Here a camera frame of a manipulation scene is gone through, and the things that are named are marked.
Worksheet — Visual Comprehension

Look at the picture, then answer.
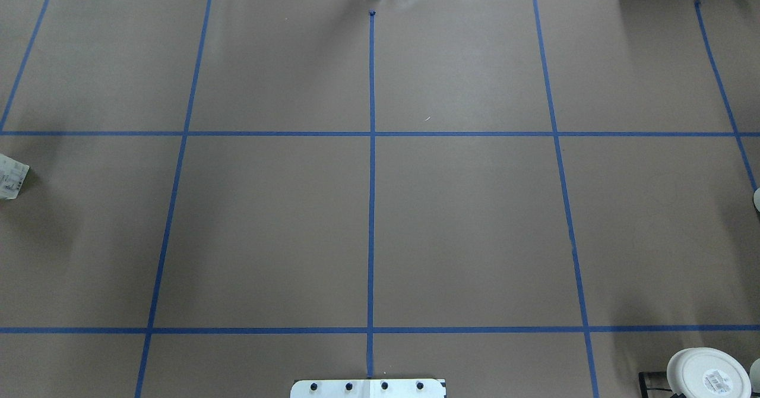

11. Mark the black wire cup rack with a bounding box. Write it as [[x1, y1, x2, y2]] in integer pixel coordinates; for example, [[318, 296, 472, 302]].
[[638, 371, 683, 398]]

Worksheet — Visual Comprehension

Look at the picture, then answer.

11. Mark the blue white milk carton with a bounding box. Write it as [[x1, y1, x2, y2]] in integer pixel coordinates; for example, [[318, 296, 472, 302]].
[[1, 154, 30, 200]]

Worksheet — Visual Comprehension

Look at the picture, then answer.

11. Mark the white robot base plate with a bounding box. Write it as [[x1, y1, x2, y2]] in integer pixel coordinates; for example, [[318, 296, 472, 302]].
[[290, 378, 447, 397]]

